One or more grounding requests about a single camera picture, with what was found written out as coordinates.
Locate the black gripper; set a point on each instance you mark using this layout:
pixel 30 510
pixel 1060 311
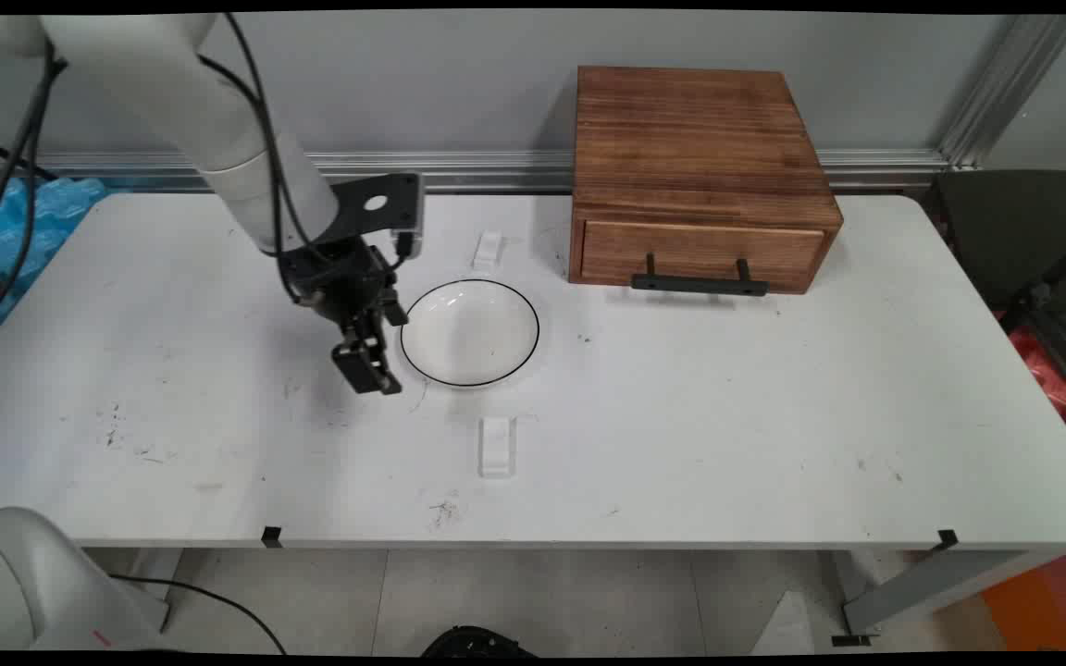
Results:
pixel 339 277

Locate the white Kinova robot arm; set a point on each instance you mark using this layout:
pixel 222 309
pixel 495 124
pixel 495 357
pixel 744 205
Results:
pixel 172 92

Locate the white bowl with black rim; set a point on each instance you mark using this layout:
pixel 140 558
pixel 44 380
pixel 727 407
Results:
pixel 470 333

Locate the white cutlery rest block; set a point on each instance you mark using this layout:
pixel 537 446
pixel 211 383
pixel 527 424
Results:
pixel 497 448
pixel 488 250

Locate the black round floor object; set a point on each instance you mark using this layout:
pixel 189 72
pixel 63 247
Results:
pixel 477 643

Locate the brown wooden drawer cabinet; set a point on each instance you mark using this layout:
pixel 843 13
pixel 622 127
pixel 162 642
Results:
pixel 695 139

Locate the blue plastic bag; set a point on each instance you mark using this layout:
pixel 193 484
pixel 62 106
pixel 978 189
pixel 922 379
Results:
pixel 6 240

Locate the grey table leg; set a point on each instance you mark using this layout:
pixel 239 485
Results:
pixel 922 587

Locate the red plastic bag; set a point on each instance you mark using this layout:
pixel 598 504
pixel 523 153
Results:
pixel 1047 375

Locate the orange box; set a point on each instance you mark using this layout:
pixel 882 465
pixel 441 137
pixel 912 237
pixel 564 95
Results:
pixel 1051 601

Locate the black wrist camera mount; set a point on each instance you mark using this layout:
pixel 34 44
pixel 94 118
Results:
pixel 376 203

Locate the horizontal aluminium rail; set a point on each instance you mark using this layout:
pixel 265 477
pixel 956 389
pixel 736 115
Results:
pixel 496 169

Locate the diagonal aluminium post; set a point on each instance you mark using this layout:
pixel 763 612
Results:
pixel 1005 92

